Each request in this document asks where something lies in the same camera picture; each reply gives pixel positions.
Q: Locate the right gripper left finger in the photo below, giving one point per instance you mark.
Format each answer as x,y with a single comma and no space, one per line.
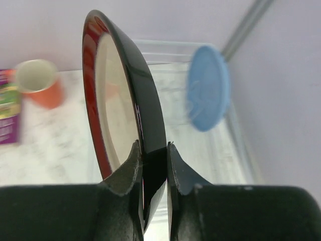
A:
109,210

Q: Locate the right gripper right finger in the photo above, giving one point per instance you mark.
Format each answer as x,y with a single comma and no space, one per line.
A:
199,210

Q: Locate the blue plate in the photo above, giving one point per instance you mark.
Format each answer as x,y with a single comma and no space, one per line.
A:
208,88

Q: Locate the orange mug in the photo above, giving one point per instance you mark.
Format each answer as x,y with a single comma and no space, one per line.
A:
39,80

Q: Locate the purple treehouse book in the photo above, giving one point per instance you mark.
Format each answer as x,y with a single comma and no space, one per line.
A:
11,107

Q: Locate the clear wire dish rack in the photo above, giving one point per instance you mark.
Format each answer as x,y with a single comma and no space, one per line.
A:
221,154

